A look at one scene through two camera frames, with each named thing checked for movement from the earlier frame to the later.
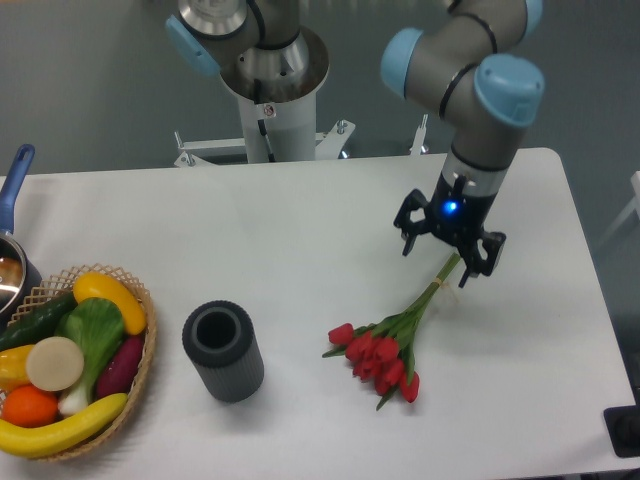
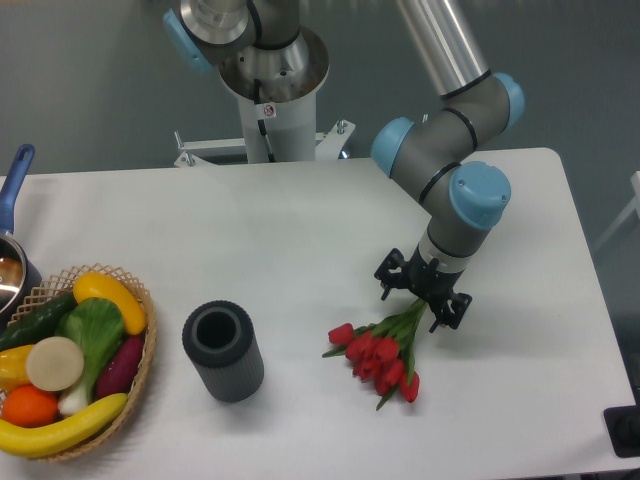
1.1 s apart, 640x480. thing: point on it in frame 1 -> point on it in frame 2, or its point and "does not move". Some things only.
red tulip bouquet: (384, 352) does not move
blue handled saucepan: (21, 287) does not move
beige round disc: (55, 363) does not move
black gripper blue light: (456, 212) -> (426, 282)
